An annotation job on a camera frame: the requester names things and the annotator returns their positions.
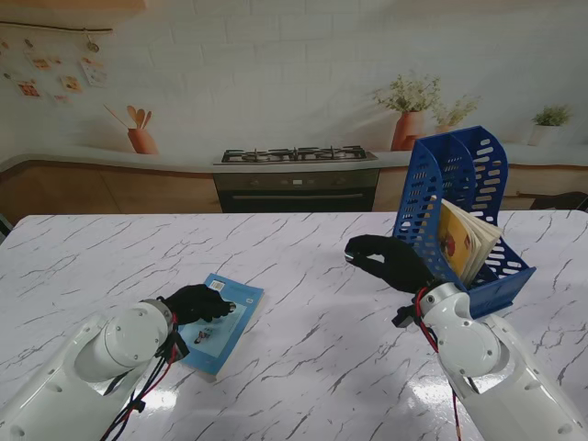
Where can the blue paperback book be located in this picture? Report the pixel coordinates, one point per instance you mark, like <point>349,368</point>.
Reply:
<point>234,317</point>

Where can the yellow and white paperback book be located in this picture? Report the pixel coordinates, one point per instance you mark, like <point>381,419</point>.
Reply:
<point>459,239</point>

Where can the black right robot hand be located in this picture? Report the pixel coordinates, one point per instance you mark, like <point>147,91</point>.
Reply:
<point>399,266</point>

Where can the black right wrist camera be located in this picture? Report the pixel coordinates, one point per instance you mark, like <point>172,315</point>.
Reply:
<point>404,318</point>

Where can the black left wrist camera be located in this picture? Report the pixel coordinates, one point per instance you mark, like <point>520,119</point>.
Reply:
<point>181,349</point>

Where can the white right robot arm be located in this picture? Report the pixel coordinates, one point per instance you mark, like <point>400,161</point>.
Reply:
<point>478,358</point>

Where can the blue perforated plastic file rack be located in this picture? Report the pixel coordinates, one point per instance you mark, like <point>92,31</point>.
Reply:
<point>422,184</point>

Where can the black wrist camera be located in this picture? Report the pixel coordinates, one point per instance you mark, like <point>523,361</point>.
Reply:
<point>181,349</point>
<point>404,318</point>

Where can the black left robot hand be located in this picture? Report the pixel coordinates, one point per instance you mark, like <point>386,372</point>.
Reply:
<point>200,303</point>

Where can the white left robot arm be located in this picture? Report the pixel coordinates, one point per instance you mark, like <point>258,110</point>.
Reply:
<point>92,363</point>

